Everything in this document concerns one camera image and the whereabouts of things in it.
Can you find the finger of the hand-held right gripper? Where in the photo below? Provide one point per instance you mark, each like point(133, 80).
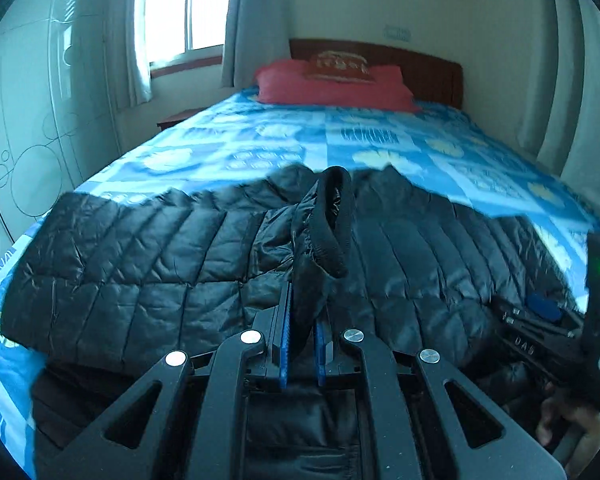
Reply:
point(545, 308)

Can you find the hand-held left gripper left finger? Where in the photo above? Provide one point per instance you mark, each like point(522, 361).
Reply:
point(285, 340)

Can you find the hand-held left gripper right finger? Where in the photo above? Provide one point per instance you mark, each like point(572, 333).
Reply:
point(321, 357)

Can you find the black puffer jacket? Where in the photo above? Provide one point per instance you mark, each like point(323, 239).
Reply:
point(180, 255)

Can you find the person's right hand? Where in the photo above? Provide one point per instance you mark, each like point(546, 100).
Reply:
point(577, 427)

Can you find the blue patterned bed sheet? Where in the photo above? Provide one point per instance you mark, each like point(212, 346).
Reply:
point(330, 132)

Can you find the wide grey curtain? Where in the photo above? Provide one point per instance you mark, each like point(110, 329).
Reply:
point(575, 85)

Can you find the wooden nightstand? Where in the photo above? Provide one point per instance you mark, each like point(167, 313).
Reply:
point(177, 117)

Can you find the wooden headboard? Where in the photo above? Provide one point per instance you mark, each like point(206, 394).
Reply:
point(430, 72)

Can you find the dark red printed pillow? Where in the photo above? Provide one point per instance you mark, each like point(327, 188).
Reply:
point(337, 66)

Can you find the white narrow curtain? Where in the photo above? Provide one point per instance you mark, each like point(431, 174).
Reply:
point(132, 35)

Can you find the white patterned wardrobe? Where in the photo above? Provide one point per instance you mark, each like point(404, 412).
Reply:
point(40, 100)

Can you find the window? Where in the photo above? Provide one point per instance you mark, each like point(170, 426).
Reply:
point(190, 5)

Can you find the wall socket plate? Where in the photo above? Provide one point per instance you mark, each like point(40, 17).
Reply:
point(397, 33)

